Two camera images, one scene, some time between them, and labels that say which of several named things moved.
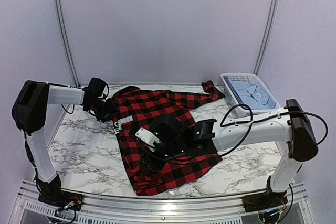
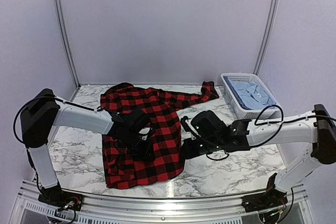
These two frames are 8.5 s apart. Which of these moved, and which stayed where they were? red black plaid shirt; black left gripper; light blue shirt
Moved: black left gripper; red black plaid shirt
Stayed: light blue shirt
